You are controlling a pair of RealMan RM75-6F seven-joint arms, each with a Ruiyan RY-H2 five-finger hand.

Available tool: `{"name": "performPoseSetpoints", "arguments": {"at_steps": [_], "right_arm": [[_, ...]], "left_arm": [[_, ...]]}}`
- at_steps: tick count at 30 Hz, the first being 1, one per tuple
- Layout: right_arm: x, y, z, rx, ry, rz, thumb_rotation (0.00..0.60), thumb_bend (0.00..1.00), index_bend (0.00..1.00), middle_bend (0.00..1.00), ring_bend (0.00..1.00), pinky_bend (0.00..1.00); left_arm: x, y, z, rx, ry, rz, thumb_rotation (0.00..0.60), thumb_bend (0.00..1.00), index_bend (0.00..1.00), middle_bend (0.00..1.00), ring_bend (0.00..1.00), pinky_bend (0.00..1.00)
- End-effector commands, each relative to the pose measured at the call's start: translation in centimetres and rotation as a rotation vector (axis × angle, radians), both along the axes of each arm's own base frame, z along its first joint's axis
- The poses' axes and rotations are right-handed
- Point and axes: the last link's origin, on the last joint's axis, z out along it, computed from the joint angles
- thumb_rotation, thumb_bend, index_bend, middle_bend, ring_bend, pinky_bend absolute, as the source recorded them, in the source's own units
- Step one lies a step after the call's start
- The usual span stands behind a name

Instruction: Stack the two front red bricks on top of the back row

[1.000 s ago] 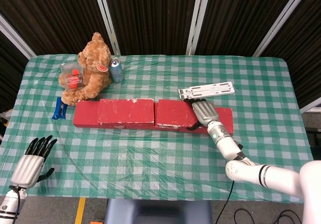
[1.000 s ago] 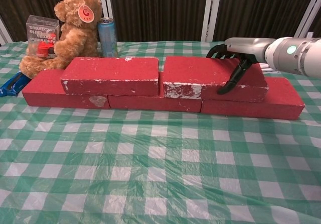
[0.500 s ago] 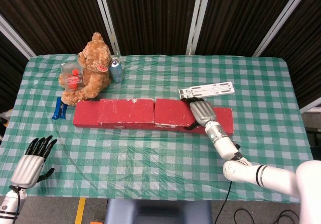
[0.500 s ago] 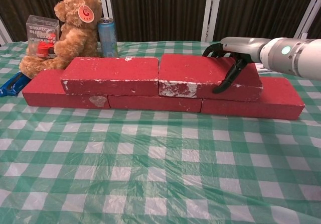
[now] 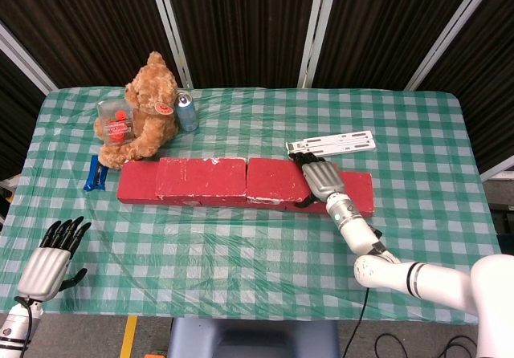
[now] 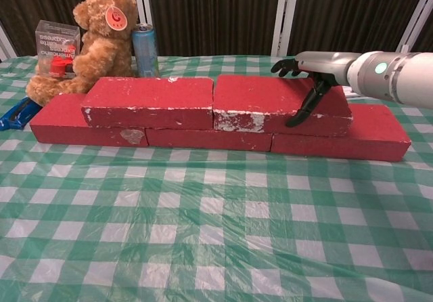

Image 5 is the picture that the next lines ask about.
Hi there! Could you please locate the white partition frame post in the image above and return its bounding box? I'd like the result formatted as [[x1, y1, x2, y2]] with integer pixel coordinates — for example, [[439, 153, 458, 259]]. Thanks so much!
[[296, 0, 341, 90], [146, 0, 194, 90], [404, 0, 505, 92], [479, 155, 514, 183], [0, 22, 57, 94]]

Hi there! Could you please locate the black floor cable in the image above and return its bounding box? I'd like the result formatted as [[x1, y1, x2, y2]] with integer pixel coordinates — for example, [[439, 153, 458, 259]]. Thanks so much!
[[375, 332, 479, 358]]

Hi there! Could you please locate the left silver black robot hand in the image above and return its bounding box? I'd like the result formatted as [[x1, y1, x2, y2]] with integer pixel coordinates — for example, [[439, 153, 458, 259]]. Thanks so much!
[[17, 216, 92, 301]]

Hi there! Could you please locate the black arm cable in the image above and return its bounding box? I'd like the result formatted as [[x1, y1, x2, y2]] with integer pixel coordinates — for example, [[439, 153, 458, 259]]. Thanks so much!
[[343, 287, 370, 358], [15, 296, 35, 358]]

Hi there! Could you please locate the blue drink can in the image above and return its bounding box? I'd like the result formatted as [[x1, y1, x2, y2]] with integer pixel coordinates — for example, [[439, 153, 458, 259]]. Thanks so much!
[[175, 90, 200, 132]]

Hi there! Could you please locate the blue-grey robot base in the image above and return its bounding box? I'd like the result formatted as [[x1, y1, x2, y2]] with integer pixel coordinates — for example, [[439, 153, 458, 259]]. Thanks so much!
[[166, 318, 341, 358]]

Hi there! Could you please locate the green checkered tablecloth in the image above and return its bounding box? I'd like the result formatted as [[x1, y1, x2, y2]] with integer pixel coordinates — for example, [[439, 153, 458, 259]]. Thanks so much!
[[0, 87, 514, 327]]

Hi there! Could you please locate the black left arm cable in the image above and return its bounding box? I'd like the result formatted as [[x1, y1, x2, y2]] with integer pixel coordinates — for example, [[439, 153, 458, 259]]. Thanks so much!
[[15, 296, 35, 358]]

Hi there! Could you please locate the clear box with red items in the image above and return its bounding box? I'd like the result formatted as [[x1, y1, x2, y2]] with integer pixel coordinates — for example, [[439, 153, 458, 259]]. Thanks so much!
[[96, 99, 136, 145]]

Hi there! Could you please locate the round orange hang tag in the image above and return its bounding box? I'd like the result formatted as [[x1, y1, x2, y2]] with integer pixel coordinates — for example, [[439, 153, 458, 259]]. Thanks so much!
[[150, 99, 174, 116]]

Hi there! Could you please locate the white slotted folding stand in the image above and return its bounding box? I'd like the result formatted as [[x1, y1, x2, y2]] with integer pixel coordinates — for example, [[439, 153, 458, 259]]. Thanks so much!
[[285, 128, 378, 159]]

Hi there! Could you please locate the black equipment box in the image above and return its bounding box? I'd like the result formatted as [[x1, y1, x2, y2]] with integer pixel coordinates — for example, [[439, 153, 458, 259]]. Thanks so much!
[[483, 179, 514, 254]]

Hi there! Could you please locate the brown teddy bear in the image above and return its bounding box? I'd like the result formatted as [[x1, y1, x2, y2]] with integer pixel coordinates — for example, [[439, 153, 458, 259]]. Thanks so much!
[[93, 51, 180, 170]]

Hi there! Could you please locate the red brick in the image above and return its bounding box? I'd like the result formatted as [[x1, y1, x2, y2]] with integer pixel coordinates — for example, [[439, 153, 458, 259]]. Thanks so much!
[[285, 171, 375, 218], [116, 161, 202, 207], [154, 157, 248, 205], [199, 197, 288, 211], [244, 157, 319, 207]]

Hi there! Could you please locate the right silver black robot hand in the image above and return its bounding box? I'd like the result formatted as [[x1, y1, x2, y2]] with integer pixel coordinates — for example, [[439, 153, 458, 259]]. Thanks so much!
[[288, 152, 347, 209]]

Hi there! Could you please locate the blue snack wrapper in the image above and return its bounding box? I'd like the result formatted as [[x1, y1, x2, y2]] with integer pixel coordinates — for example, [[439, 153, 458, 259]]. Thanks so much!
[[83, 155, 109, 193]]

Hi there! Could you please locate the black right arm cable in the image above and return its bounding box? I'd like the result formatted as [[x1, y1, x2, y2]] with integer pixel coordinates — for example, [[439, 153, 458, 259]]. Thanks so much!
[[343, 287, 370, 358]]

